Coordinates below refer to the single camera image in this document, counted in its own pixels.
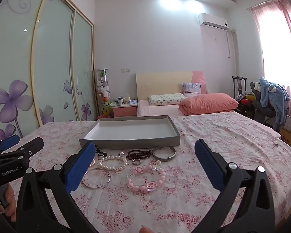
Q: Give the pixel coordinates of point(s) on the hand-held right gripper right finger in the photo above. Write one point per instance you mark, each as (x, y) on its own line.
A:
(208, 166)

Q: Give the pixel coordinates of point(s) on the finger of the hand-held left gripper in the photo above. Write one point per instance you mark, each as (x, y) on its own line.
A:
(26, 149)
(9, 142)

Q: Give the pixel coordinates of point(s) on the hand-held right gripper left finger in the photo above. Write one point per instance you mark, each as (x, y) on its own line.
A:
(80, 167)

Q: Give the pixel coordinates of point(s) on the wide silver cuff bangle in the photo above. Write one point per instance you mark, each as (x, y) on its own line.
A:
(165, 159)

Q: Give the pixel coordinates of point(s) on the grey cardboard tray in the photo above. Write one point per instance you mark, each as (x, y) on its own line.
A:
(135, 128)

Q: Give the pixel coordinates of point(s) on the person's left hand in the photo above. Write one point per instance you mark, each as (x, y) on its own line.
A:
(11, 196)

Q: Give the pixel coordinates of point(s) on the person's right hand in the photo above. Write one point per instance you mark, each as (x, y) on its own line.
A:
(146, 230)

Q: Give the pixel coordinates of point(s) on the black bead ornament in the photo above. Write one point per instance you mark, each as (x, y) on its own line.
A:
(101, 153)

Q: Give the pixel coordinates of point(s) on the pink floral sheet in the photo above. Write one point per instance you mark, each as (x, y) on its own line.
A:
(184, 203)

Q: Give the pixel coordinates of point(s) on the folded salmon duvet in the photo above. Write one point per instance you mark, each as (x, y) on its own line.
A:
(208, 103)

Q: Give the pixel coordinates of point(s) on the yellow green plush toy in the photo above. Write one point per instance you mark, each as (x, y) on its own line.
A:
(106, 106)

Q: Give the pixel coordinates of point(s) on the pink beige nightstand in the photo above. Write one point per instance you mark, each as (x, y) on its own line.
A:
(125, 111)

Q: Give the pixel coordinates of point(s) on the pink bed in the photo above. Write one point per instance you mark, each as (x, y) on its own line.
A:
(157, 109)

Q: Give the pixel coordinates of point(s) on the grey office chair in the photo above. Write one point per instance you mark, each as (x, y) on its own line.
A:
(264, 112)

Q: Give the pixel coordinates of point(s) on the colourful cloth pile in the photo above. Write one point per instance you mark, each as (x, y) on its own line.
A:
(247, 99)

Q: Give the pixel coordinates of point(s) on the printed white pillow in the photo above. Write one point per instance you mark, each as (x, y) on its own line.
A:
(167, 99)

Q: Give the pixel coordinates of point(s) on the small lilac cushion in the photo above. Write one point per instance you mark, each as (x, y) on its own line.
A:
(191, 88)

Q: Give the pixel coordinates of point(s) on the cardboard box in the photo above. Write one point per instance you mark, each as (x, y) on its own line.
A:
(286, 137)

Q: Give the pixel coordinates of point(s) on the blue patterned pouch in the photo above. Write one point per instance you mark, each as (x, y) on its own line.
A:
(131, 101)

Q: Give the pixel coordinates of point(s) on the clear tube of plush toys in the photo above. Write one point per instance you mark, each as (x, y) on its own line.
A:
(103, 85)

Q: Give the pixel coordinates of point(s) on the floral glass wardrobe door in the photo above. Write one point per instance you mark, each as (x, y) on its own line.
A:
(83, 65)
(12, 53)

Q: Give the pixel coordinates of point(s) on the dark wooden chair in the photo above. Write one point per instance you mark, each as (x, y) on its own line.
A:
(240, 80)

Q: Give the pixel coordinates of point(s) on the blue fleece garment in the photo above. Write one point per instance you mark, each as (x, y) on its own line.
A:
(275, 97)

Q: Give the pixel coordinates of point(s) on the beige pink headboard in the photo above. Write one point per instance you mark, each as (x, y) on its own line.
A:
(160, 82)

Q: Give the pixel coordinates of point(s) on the butterfly glass wardrobe door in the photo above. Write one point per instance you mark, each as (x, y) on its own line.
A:
(54, 53)

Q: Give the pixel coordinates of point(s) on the air conditioner pipe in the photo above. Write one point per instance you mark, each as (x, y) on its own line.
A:
(230, 43)

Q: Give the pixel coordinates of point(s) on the white air conditioner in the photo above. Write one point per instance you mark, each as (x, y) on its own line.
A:
(212, 20)

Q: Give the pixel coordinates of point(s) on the white wall socket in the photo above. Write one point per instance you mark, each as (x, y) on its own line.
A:
(125, 70)

